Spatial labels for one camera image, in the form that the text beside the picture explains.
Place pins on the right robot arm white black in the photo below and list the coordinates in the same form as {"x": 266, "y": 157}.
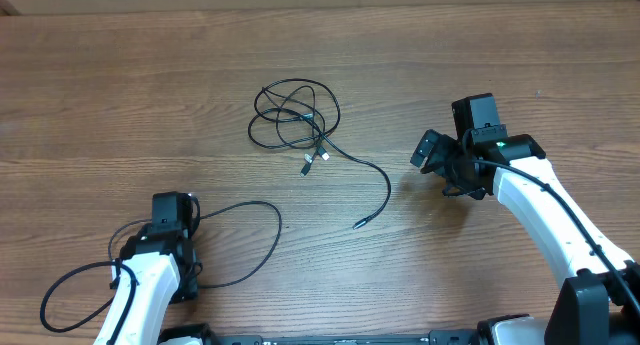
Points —
{"x": 598, "y": 301}

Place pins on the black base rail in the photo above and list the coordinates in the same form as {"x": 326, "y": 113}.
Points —
{"x": 434, "y": 337}

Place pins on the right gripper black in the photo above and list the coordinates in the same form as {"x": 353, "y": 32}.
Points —
{"x": 445, "y": 160}

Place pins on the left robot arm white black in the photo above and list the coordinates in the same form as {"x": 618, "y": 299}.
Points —
{"x": 157, "y": 268}

